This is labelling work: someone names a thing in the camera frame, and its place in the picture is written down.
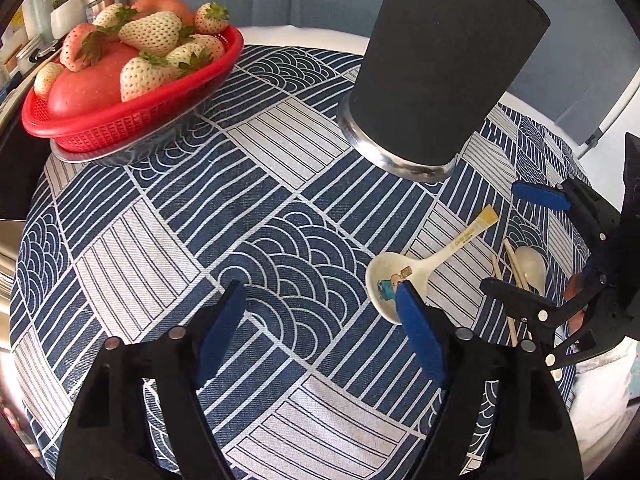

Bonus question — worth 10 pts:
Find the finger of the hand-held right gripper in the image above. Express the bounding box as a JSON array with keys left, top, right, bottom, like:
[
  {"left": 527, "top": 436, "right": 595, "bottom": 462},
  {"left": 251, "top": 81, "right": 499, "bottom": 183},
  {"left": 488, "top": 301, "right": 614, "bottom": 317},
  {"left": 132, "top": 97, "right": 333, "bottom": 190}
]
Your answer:
[
  {"left": 512, "top": 175, "right": 623, "bottom": 243},
  {"left": 480, "top": 260, "right": 608, "bottom": 366}
]

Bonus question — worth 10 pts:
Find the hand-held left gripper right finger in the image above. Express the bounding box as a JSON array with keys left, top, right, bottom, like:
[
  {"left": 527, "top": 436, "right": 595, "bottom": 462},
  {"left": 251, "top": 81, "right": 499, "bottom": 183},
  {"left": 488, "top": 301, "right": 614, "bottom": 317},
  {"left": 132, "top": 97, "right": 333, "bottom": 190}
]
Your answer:
[{"left": 395, "top": 280, "right": 586, "bottom": 480}]

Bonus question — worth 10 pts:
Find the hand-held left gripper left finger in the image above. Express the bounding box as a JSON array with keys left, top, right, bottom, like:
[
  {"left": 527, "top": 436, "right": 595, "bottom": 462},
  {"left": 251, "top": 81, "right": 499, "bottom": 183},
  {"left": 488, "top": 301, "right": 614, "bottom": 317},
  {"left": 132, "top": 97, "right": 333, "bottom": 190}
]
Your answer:
[{"left": 55, "top": 280, "right": 248, "bottom": 480}]

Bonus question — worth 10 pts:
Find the thin wooden chopstick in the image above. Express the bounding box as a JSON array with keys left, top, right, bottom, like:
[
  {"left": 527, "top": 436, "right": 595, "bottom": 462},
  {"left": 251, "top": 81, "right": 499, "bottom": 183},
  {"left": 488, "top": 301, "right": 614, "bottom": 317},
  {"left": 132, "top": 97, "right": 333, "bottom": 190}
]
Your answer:
[{"left": 492, "top": 255, "right": 519, "bottom": 347}]

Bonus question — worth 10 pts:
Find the plain white ceramic spoon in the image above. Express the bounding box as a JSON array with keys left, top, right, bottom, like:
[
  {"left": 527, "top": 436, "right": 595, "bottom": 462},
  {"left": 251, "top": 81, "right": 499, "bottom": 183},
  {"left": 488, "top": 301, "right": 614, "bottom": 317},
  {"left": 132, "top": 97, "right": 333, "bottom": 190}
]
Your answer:
[{"left": 515, "top": 246, "right": 547, "bottom": 295}]

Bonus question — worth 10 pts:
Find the thick wooden chopstick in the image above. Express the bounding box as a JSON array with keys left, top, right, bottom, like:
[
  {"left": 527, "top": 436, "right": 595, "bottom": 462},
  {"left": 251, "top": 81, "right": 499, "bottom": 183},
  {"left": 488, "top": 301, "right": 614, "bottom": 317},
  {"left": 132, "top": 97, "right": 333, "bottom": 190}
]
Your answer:
[{"left": 502, "top": 238, "right": 532, "bottom": 292}]

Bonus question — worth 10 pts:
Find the yellow stick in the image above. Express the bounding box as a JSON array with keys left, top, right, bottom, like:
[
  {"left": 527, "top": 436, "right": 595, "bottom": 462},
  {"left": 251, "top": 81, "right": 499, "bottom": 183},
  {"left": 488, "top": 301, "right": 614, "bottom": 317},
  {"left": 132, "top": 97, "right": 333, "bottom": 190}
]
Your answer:
[{"left": 467, "top": 206, "right": 499, "bottom": 236}]

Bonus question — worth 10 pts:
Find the cartoon print ceramic spoon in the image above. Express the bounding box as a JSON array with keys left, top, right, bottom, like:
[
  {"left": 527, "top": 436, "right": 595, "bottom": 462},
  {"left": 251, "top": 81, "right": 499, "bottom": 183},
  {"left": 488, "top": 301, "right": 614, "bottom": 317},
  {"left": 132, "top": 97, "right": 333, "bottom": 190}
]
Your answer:
[{"left": 365, "top": 227, "right": 482, "bottom": 325}]

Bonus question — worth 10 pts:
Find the black cylindrical utensil holder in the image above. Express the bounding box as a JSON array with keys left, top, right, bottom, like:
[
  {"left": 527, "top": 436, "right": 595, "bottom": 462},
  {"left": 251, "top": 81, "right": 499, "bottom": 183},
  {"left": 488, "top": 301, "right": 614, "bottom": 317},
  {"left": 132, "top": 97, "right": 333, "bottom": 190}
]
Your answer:
[{"left": 337, "top": 0, "right": 551, "bottom": 183}]

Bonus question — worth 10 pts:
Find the white cloth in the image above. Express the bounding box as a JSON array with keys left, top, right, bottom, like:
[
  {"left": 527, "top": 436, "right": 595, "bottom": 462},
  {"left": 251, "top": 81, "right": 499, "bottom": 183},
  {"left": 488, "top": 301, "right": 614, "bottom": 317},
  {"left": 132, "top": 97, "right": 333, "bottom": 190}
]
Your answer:
[{"left": 570, "top": 337, "right": 633, "bottom": 441}]

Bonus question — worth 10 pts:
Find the blue patterned tablecloth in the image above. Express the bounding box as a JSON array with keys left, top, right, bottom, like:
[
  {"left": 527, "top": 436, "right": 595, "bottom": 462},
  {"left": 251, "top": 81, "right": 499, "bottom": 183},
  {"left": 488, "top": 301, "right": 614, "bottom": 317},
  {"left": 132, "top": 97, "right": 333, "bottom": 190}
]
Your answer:
[{"left": 10, "top": 42, "right": 608, "bottom": 471}]

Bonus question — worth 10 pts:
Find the metal tray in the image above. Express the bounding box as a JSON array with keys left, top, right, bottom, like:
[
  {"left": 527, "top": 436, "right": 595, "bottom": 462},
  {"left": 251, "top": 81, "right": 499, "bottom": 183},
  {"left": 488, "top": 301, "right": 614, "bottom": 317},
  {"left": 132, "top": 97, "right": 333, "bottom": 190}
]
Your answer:
[{"left": 50, "top": 95, "right": 221, "bottom": 167}]

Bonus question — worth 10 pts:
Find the red plastic basket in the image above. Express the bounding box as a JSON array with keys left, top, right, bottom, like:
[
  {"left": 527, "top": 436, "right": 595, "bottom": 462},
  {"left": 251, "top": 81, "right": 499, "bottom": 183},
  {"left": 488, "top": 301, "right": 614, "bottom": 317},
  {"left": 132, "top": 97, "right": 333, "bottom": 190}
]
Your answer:
[{"left": 21, "top": 25, "right": 245, "bottom": 153}]

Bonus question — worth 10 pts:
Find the large red apple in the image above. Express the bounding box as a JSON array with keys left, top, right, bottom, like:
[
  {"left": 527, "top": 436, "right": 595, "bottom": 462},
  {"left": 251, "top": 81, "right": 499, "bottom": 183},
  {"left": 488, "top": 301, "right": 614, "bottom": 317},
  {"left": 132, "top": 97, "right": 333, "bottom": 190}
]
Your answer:
[{"left": 47, "top": 42, "right": 151, "bottom": 121}]

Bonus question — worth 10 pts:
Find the pile of white strawberries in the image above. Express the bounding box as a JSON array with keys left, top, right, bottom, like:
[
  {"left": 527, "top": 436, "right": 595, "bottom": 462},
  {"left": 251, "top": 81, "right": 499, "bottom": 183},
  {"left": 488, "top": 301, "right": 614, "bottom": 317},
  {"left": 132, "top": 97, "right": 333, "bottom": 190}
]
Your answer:
[{"left": 34, "top": 2, "right": 232, "bottom": 102}]

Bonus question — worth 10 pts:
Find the small red apple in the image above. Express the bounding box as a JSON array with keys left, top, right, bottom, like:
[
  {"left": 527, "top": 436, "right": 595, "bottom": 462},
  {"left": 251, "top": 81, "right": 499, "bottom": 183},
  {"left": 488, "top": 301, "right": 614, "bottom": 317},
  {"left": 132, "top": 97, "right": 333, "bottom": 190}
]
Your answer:
[{"left": 130, "top": 0, "right": 196, "bottom": 27}]

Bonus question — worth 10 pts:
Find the potted plant in white pot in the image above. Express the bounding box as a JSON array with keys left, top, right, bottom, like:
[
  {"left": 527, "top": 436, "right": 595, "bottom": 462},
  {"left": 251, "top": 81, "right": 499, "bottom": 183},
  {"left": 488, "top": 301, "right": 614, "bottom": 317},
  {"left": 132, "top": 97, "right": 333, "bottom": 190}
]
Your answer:
[{"left": 50, "top": 0, "right": 85, "bottom": 40}]

